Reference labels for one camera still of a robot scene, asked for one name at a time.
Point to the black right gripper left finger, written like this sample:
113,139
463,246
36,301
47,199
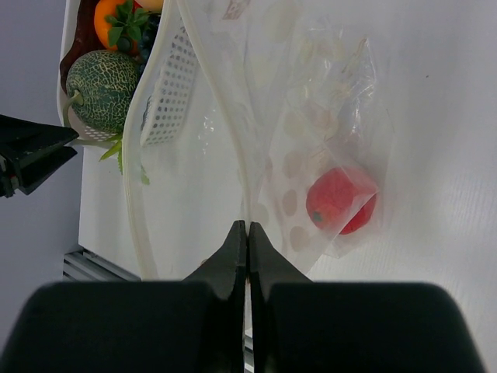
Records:
192,325

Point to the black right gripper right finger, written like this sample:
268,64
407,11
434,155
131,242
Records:
304,326

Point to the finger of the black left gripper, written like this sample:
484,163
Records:
26,173
22,137

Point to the red apple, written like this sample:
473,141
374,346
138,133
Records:
342,200

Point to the clear zip top bag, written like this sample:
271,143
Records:
284,91

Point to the green netted melon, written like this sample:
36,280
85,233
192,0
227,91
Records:
100,86

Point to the dark red long pepper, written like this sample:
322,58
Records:
84,40

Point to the white perforated basket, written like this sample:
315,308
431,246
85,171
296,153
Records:
161,100

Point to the orange tangerine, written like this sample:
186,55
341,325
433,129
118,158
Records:
119,25

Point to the dark grape bunch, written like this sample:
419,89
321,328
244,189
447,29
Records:
148,36

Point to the peach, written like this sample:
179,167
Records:
151,5

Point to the aluminium front rail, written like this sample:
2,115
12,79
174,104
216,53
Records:
83,265

